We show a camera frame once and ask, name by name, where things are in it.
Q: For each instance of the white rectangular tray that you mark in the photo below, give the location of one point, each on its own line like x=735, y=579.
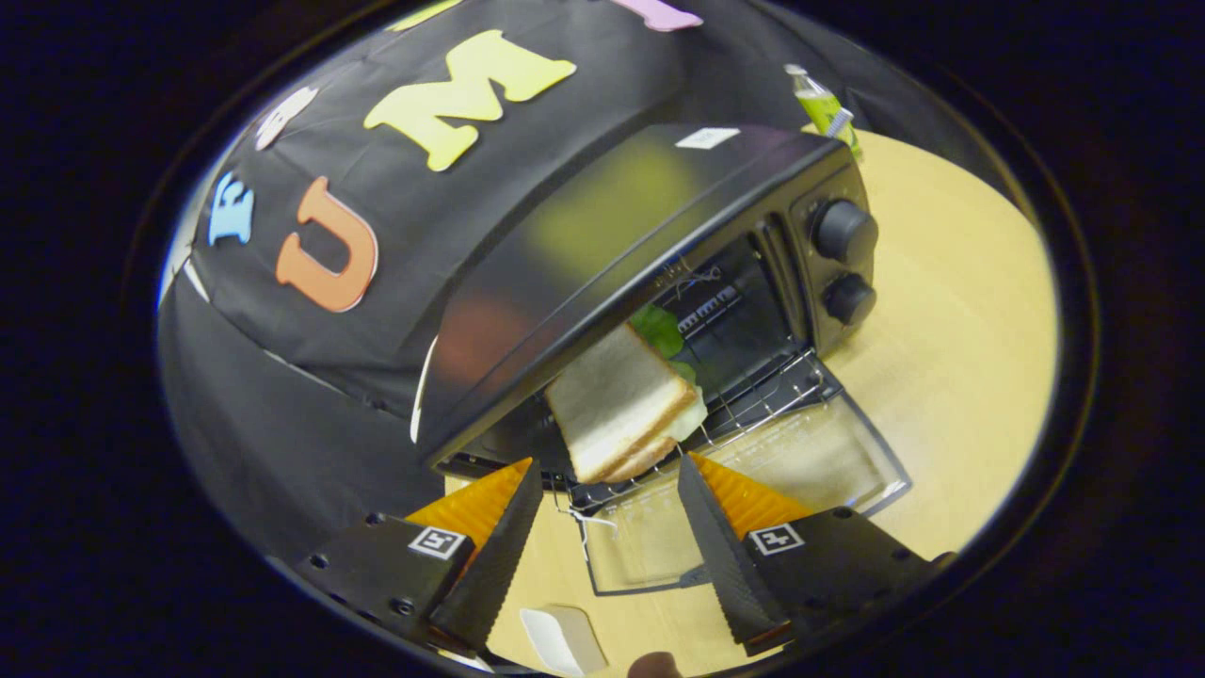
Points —
x=565, y=640

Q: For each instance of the green drink bottle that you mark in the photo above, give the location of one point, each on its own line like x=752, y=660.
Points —
x=819, y=104

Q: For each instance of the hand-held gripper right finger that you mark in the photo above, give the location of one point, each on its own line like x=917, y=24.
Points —
x=725, y=546

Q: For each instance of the black toaster oven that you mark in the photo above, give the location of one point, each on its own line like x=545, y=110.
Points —
x=602, y=217

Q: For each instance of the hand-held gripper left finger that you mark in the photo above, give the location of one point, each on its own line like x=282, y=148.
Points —
x=494, y=565

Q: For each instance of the sandwich with lettuce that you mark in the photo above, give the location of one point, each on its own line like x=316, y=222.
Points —
x=612, y=395

